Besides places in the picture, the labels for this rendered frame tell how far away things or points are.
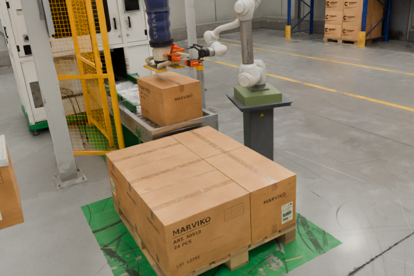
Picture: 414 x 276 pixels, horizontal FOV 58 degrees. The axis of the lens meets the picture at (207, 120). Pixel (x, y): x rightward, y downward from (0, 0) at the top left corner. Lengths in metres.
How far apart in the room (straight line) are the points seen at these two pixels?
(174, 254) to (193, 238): 0.14
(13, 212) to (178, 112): 1.74
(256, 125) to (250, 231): 1.28
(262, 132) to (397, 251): 1.51
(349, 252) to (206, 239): 1.05
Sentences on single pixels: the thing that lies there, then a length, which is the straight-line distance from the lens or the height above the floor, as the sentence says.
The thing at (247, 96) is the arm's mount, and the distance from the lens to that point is 3.35.
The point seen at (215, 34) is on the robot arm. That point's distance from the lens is 3.63.
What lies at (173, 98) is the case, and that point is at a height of 0.84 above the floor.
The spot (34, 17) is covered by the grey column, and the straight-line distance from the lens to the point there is 3.66.
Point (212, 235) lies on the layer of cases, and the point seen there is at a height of 0.35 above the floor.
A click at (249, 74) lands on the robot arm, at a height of 1.05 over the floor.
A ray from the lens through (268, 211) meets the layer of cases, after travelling 2.61.
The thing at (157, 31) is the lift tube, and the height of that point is 1.42.
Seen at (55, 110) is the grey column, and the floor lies 0.77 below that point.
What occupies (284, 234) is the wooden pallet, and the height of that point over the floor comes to 0.09.
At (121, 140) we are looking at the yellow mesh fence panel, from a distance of 4.11.
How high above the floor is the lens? 1.81
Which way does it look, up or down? 20 degrees down
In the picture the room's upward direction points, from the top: 4 degrees counter-clockwise
